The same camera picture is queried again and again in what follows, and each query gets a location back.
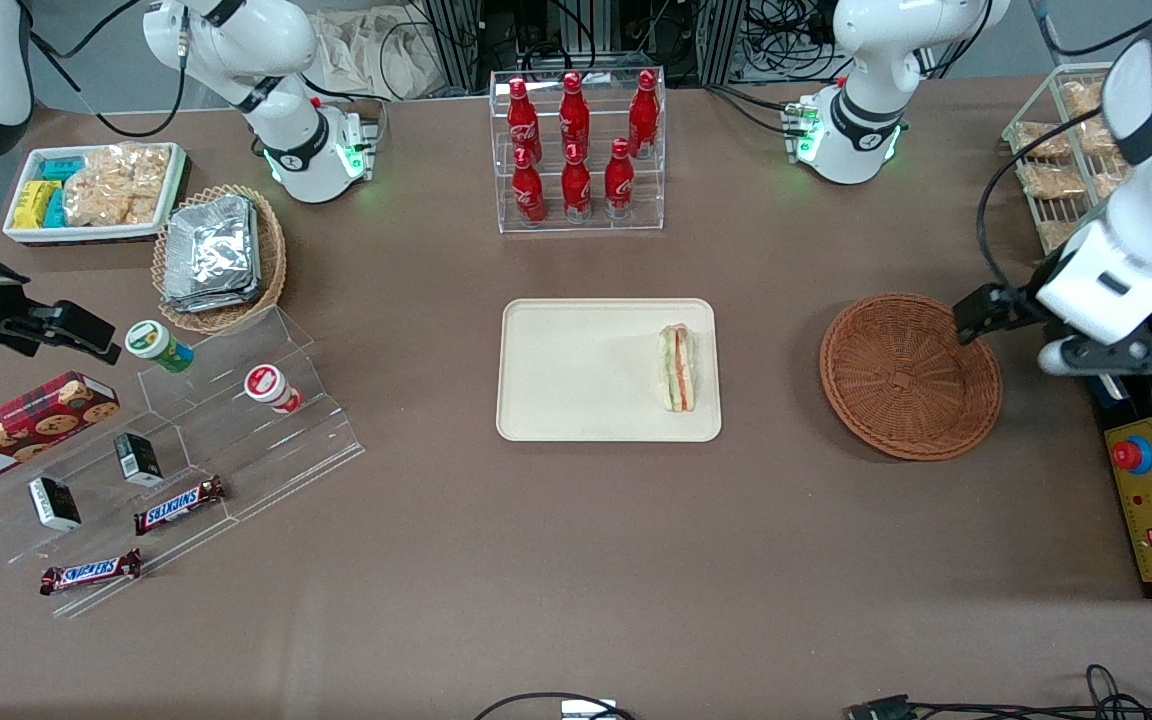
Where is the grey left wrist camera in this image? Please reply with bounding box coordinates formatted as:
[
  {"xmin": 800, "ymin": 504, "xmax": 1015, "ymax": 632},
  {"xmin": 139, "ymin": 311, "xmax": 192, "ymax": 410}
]
[{"xmin": 1038, "ymin": 334, "xmax": 1152, "ymax": 378}]

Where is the beige plastic tray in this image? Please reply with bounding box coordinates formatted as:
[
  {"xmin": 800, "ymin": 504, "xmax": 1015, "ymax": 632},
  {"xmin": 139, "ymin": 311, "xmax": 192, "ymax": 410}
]
[{"xmin": 496, "ymin": 298, "xmax": 723, "ymax": 443}]

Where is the red cola bottle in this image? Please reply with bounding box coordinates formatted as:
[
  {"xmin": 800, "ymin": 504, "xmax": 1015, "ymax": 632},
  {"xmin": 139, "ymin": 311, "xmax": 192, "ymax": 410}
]
[
  {"xmin": 558, "ymin": 72, "xmax": 592, "ymax": 161},
  {"xmin": 506, "ymin": 78, "xmax": 543, "ymax": 166},
  {"xmin": 628, "ymin": 70, "xmax": 661, "ymax": 159},
  {"xmin": 560, "ymin": 143, "xmax": 594, "ymax": 223},
  {"xmin": 603, "ymin": 138, "xmax": 637, "ymax": 219},
  {"xmin": 511, "ymin": 147, "xmax": 548, "ymax": 226}
]

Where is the clear bag of crackers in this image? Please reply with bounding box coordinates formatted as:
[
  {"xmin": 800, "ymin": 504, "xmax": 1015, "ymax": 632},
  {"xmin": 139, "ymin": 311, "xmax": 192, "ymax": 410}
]
[{"xmin": 63, "ymin": 143, "xmax": 173, "ymax": 228}]

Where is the beige cloth bag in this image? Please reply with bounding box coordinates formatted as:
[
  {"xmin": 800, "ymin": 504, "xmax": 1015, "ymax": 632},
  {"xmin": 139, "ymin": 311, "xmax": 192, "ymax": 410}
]
[{"xmin": 310, "ymin": 8, "xmax": 438, "ymax": 102}]

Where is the green lidded snack cup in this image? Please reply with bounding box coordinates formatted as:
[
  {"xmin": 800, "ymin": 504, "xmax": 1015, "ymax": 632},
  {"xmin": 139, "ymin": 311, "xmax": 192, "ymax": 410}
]
[{"xmin": 125, "ymin": 320, "xmax": 195, "ymax": 375}]

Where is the small black box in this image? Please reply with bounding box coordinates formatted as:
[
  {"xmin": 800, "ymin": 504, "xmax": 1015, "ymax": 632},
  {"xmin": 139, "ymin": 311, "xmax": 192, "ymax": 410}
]
[
  {"xmin": 29, "ymin": 476, "xmax": 83, "ymax": 533},
  {"xmin": 114, "ymin": 432, "xmax": 165, "ymax": 489}
]

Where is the white wire rack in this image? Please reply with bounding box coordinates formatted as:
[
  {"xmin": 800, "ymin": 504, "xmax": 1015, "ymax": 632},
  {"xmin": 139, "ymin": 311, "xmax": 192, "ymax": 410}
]
[{"xmin": 1001, "ymin": 62, "xmax": 1137, "ymax": 257}]

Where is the silver foil pack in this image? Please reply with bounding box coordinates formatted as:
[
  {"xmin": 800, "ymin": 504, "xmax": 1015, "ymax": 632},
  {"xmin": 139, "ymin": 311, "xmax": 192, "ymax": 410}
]
[
  {"xmin": 162, "ymin": 270, "xmax": 264, "ymax": 314},
  {"xmin": 166, "ymin": 195, "xmax": 259, "ymax": 293}
]

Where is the brown round wicker basket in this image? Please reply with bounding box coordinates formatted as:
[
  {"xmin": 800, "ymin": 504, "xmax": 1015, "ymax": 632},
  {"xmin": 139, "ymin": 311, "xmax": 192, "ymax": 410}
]
[{"xmin": 819, "ymin": 292, "xmax": 1004, "ymax": 462}]

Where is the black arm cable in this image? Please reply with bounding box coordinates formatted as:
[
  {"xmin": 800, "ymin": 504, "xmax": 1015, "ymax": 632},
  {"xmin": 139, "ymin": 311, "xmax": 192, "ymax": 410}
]
[
  {"xmin": 26, "ymin": 0, "xmax": 188, "ymax": 140},
  {"xmin": 975, "ymin": 20, "xmax": 1152, "ymax": 293}
]

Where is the oval wicker basket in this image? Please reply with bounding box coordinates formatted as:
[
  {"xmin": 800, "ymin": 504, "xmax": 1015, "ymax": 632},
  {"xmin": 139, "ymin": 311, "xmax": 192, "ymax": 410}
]
[{"xmin": 152, "ymin": 184, "xmax": 288, "ymax": 335}]

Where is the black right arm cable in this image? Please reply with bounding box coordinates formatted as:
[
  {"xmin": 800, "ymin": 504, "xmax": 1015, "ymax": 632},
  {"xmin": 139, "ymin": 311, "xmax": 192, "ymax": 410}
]
[{"xmin": 26, "ymin": 0, "xmax": 188, "ymax": 140}]

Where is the aluminium frame post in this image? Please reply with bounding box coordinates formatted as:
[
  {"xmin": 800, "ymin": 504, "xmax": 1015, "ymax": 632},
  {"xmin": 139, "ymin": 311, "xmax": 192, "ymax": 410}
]
[
  {"xmin": 695, "ymin": 0, "xmax": 750, "ymax": 87},
  {"xmin": 423, "ymin": 0, "xmax": 483, "ymax": 94}
]

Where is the triangle sandwich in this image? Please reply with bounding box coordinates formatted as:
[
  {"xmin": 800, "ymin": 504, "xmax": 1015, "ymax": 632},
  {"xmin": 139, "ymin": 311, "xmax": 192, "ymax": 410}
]
[{"xmin": 657, "ymin": 322, "xmax": 698, "ymax": 414}]

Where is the black cable connector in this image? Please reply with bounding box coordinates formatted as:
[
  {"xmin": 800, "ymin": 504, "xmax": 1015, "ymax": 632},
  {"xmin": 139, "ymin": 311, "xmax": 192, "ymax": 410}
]
[{"xmin": 847, "ymin": 694, "xmax": 913, "ymax": 720}]

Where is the clear acrylic bottle rack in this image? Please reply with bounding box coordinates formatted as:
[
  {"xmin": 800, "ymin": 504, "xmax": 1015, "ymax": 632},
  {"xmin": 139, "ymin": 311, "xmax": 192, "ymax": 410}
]
[{"xmin": 489, "ymin": 68, "xmax": 667, "ymax": 235}]

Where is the black cable bundle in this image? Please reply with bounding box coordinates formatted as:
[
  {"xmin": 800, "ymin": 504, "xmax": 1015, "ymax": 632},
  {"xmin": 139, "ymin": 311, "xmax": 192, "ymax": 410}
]
[{"xmin": 910, "ymin": 664, "xmax": 1152, "ymax": 720}]

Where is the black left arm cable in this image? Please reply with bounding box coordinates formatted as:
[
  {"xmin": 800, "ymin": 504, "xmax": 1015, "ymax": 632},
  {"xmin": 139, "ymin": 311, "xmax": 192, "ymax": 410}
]
[{"xmin": 975, "ymin": 20, "xmax": 1152, "ymax": 293}]

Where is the black machine with yellow panel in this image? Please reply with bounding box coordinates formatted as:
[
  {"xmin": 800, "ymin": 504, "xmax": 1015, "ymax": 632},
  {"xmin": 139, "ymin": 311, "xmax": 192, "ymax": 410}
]
[{"xmin": 1086, "ymin": 300, "xmax": 1152, "ymax": 602}]

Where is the yellow snack pack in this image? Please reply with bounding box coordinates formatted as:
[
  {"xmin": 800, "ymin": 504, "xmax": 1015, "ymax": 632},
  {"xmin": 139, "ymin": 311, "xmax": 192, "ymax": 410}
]
[{"xmin": 13, "ymin": 180, "xmax": 62, "ymax": 230}]

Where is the clear acrylic step shelf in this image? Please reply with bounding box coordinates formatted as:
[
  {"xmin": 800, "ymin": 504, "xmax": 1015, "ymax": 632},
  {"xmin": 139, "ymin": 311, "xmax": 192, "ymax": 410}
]
[{"xmin": 0, "ymin": 305, "xmax": 366, "ymax": 619}]

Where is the red tartan cookie box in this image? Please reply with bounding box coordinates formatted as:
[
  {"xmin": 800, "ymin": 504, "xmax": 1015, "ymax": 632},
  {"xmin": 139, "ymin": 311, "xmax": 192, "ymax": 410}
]
[{"xmin": 0, "ymin": 371, "xmax": 121, "ymax": 494}]

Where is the red lidded snack cup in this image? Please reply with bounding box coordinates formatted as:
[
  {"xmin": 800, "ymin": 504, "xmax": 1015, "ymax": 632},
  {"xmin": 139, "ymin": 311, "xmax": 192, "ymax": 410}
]
[{"xmin": 244, "ymin": 365, "xmax": 304, "ymax": 415}]

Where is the brown Snickers bar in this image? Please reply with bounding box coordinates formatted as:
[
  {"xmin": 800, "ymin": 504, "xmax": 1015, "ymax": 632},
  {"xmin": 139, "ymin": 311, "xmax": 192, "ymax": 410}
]
[
  {"xmin": 40, "ymin": 548, "xmax": 144, "ymax": 598},
  {"xmin": 134, "ymin": 476, "xmax": 229, "ymax": 537}
]

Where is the black looped cable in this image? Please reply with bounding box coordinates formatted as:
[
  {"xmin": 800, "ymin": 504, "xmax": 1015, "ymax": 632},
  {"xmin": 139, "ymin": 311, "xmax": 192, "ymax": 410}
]
[{"xmin": 474, "ymin": 691, "xmax": 638, "ymax": 720}]

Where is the white rectangular snack tray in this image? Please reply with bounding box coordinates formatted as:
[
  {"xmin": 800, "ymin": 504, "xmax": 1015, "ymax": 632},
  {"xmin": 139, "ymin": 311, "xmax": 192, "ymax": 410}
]
[{"xmin": 3, "ymin": 142, "xmax": 188, "ymax": 247}]

